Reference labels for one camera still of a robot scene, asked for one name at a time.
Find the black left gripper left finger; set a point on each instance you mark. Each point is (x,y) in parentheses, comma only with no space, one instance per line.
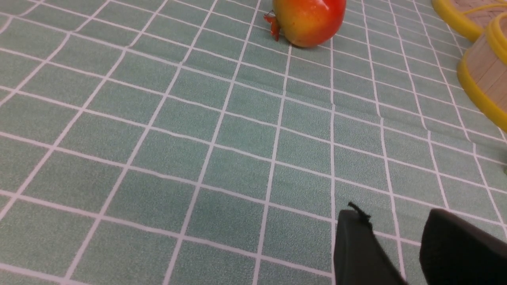
(359,259)

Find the bamboo steamer tray yellow rim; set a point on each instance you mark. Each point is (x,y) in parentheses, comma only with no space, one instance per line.
(482,72)

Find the woven bamboo steamer lid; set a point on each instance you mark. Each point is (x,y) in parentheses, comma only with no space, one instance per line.
(469,17)

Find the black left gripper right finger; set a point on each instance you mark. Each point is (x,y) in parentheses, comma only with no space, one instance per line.
(455,252)

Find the red pomegranate toy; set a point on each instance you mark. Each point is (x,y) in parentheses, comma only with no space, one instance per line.
(306,23)

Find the green checkered tablecloth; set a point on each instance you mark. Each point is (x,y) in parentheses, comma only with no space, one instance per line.
(174,142)

